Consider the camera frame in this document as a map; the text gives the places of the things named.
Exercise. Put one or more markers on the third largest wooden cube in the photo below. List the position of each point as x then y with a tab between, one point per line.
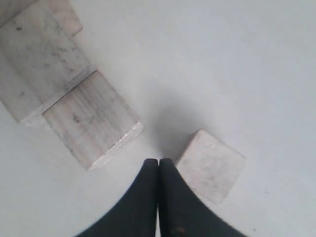
94	122

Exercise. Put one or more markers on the smallest wooden cube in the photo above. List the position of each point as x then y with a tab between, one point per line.
210	167

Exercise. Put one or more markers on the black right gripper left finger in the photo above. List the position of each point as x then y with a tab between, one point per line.
135	214

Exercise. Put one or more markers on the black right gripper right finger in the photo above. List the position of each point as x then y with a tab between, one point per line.
181	212

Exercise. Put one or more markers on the second largest wooden cube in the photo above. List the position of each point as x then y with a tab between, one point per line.
39	61

